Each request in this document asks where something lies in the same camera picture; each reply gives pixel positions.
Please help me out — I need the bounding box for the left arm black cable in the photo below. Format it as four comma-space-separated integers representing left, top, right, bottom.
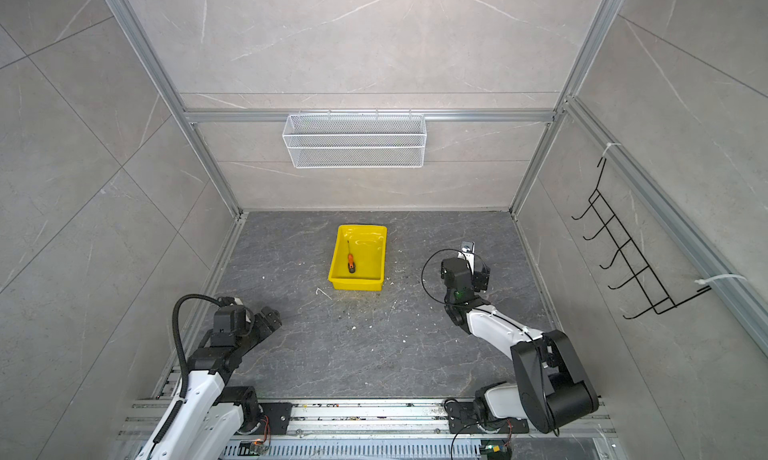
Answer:
171, 293, 226, 398

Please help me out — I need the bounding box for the white wire mesh basket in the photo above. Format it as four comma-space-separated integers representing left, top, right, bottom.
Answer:
282, 113, 428, 169

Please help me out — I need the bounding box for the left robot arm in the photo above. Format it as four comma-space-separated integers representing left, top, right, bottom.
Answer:
136, 298, 282, 459

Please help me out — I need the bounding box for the black wire hook rack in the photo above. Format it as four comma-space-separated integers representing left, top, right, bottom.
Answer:
571, 158, 712, 320

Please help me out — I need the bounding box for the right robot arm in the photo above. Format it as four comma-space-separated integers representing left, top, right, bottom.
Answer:
440, 253, 599, 433

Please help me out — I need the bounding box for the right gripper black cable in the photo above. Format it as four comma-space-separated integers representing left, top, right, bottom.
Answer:
419, 248, 475, 308

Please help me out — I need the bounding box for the yellow plastic bin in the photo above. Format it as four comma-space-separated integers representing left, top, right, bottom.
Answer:
328, 225, 388, 292

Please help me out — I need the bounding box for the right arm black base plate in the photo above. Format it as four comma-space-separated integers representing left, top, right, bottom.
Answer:
442, 398, 530, 435

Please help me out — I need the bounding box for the aluminium mounting rail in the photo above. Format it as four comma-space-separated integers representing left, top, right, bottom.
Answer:
117, 398, 618, 440

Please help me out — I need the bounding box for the orange handled screwdriver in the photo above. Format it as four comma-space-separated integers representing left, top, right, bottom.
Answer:
347, 241, 356, 274

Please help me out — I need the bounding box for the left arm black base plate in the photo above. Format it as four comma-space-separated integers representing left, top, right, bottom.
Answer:
240, 402, 293, 436

